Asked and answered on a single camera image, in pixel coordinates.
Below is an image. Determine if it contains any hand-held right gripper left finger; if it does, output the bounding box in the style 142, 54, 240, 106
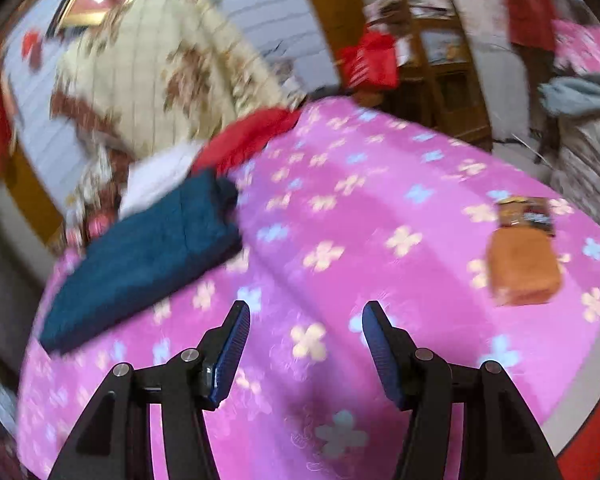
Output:
47, 300, 251, 480

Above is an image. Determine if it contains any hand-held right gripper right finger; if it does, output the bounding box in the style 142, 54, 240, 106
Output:
362, 301, 565, 480

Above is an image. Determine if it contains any teal quilted down jacket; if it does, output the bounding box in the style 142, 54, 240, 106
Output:
39, 169, 245, 355

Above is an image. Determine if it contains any pink floral bed sheet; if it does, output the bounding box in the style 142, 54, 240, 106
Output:
17, 96, 600, 480

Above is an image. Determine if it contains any orange snack packet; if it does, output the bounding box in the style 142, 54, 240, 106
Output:
486, 196, 565, 307

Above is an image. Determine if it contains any white folded cloth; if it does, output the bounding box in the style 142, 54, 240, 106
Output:
119, 141, 206, 221

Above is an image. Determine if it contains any brown patterned quilt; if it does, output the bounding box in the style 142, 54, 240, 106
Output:
50, 91, 141, 248

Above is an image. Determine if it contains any red shopping bag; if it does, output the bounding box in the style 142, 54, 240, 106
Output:
339, 30, 400, 90

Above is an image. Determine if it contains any wooden shelf rack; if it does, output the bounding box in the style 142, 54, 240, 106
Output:
362, 0, 495, 153

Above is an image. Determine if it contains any cream rose-print quilt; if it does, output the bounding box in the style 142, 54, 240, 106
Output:
55, 0, 293, 153

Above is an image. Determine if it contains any grey-blue cloth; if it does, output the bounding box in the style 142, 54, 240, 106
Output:
537, 74, 600, 121

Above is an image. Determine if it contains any red hanging cloth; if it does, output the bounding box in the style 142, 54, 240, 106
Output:
497, 0, 558, 52

